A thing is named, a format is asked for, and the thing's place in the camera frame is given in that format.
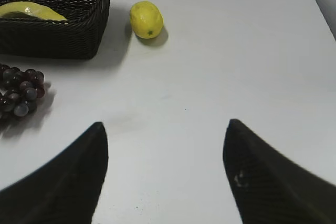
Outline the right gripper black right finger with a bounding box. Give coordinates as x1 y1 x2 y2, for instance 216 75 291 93
223 119 335 223

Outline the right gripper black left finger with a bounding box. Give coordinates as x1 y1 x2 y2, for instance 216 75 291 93
1 122 109 223

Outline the yellow banana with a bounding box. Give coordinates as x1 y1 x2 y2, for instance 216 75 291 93
1 1 72 24

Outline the black woven basket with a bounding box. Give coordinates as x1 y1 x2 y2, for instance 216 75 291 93
1 0 110 59

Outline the dark purple grape bunch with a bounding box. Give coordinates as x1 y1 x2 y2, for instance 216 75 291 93
1 64 46 121

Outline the yellow lemon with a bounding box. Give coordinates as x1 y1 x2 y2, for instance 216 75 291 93
130 1 163 39

